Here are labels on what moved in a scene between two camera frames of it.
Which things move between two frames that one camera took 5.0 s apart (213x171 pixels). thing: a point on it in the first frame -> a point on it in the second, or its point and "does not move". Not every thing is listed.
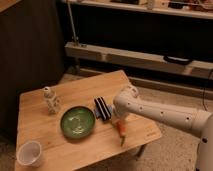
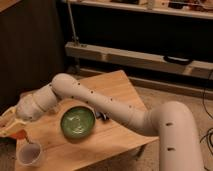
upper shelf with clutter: [190, 8] does not move
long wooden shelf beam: [136, 61] does not move
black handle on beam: [176, 60] does not move
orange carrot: [122, 128] -> [20, 134]
